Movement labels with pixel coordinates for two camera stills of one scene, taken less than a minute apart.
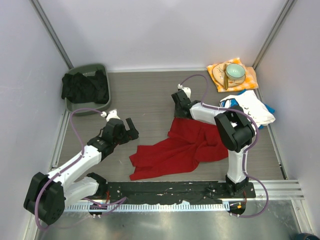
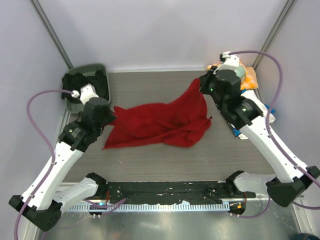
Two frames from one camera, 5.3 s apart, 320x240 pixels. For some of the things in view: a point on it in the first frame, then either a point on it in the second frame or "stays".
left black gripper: x=132 y=133 -> x=111 y=117
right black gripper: x=176 y=114 -> x=205 y=79
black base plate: x=188 y=192 stays
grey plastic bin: x=92 y=68 stays
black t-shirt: x=79 y=89 stays
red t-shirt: x=189 y=141 -> x=184 y=121
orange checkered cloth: x=250 y=81 stays
